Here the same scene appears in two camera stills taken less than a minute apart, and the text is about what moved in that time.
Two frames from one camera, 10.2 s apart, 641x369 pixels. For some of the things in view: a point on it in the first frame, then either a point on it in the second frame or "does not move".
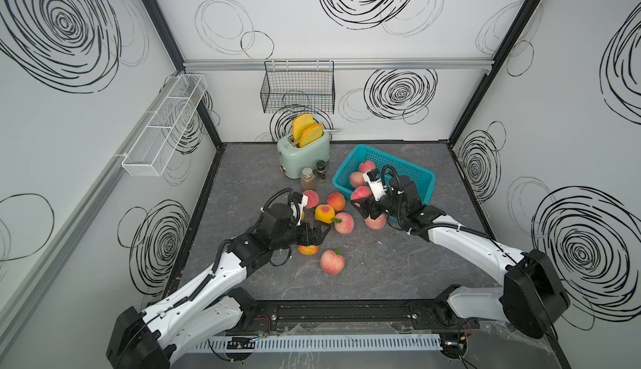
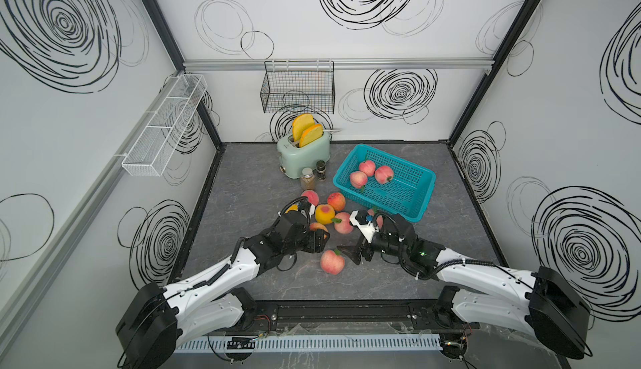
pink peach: x=376 y=224 does not move
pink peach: x=361 y=192 → x=384 y=174
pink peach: x=357 y=179 does not move
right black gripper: x=365 y=203 → x=354 y=251
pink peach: x=367 y=166 does not move
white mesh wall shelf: x=155 y=148 does not move
